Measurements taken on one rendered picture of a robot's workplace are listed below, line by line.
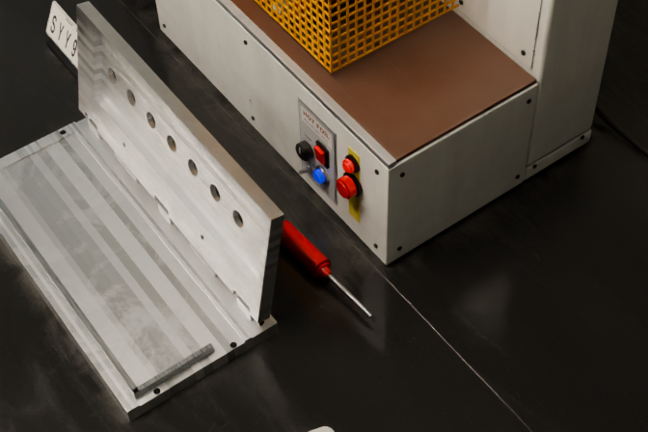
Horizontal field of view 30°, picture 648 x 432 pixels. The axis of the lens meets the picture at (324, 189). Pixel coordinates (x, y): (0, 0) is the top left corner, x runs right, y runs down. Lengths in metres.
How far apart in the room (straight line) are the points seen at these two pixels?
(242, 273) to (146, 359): 0.15
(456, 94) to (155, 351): 0.47
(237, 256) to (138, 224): 0.19
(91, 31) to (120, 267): 0.30
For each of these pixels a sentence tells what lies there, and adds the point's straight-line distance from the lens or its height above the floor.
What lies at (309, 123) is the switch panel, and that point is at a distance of 1.50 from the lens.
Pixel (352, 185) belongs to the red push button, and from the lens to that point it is 1.45.
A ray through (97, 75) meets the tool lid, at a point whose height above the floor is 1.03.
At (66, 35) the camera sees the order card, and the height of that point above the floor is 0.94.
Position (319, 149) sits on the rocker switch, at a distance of 1.49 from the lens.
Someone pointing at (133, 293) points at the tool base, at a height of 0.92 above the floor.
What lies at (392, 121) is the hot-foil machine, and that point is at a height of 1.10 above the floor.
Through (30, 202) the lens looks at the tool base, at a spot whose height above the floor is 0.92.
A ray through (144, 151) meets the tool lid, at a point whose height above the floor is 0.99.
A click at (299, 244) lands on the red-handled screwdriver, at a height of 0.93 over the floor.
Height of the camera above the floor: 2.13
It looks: 50 degrees down
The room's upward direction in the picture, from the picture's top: 2 degrees counter-clockwise
